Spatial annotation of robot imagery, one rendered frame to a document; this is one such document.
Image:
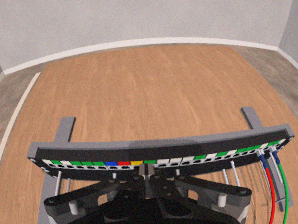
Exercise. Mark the red cable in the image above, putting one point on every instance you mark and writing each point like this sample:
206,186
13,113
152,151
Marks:
272,191

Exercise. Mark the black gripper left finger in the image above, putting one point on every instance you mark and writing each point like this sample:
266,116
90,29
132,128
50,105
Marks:
70,206

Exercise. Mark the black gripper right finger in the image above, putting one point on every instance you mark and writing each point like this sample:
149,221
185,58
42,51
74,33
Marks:
224,198

